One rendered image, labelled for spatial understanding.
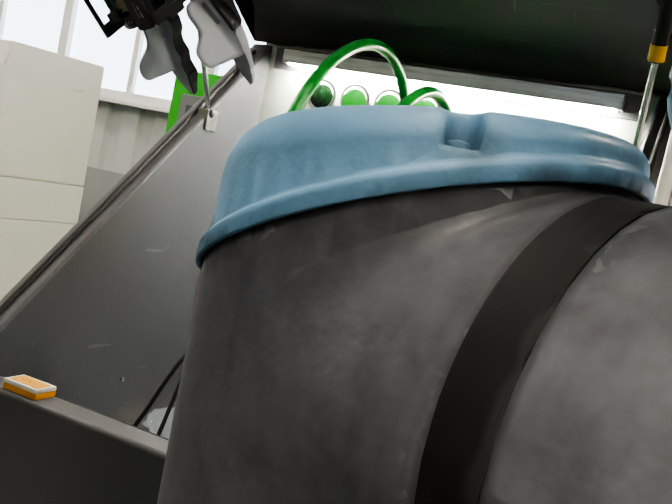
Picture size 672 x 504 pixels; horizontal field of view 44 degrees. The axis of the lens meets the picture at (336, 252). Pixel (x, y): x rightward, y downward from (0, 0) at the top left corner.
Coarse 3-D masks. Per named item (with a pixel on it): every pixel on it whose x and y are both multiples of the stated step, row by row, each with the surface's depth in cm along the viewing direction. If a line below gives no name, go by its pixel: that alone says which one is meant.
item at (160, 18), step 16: (112, 0) 72; (128, 0) 70; (144, 0) 69; (160, 0) 71; (176, 0) 72; (96, 16) 73; (112, 16) 73; (128, 16) 72; (144, 16) 71; (160, 16) 70; (112, 32) 74
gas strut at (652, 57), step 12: (660, 12) 91; (660, 24) 91; (660, 36) 92; (660, 48) 92; (648, 60) 93; (660, 60) 93; (648, 84) 95; (648, 96) 95; (636, 132) 98; (636, 144) 98
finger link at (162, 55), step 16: (176, 16) 79; (144, 32) 77; (160, 32) 79; (176, 32) 79; (160, 48) 79; (176, 48) 80; (144, 64) 78; (160, 64) 80; (176, 64) 81; (192, 64) 82; (192, 80) 83
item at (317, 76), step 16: (352, 48) 95; (368, 48) 99; (384, 48) 103; (320, 64) 91; (336, 64) 92; (400, 64) 108; (320, 80) 90; (400, 80) 110; (304, 96) 88; (400, 96) 113
